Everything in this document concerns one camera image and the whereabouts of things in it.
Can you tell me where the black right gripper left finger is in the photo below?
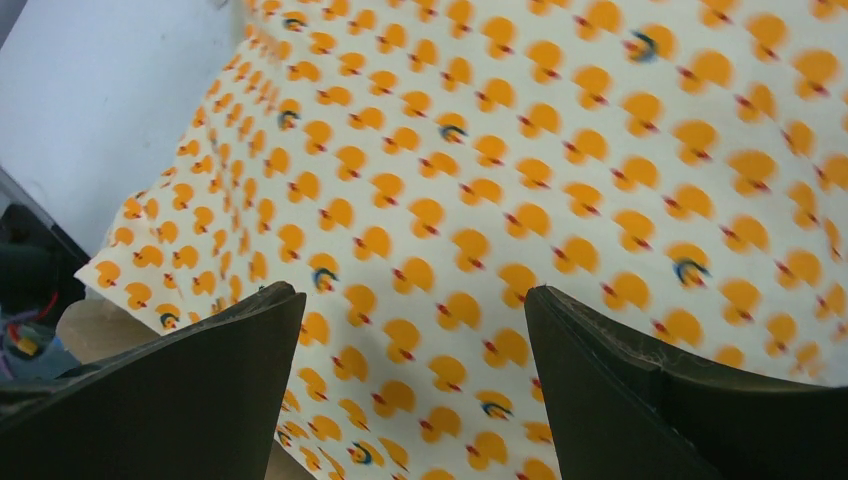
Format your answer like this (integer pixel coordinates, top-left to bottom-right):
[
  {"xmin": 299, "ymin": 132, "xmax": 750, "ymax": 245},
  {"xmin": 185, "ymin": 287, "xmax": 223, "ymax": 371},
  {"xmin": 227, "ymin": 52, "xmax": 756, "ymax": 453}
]
[{"xmin": 1, "ymin": 282, "xmax": 306, "ymax": 479}]

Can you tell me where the wooden pet bed frame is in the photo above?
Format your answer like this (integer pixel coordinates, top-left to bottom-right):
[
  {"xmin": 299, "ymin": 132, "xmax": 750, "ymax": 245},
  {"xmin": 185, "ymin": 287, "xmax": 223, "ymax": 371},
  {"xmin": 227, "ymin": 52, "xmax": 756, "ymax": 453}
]
[{"xmin": 56, "ymin": 299, "xmax": 160, "ymax": 364}]

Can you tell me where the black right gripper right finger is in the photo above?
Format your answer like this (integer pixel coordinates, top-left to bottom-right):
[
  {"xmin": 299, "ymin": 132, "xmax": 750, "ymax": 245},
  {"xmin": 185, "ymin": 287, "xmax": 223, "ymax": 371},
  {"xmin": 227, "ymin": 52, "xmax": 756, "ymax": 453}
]
[{"xmin": 524, "ymin": 285, "xmax": 847, "ymax": 479}]

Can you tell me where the orange patterned bed cushion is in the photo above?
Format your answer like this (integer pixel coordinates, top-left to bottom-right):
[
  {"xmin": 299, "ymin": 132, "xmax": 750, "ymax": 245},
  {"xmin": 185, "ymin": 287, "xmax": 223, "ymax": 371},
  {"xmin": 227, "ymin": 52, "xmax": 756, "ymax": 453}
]
[{"xmin": 78, "ymin": 1, "xmax": 847, "ymax": 479}]

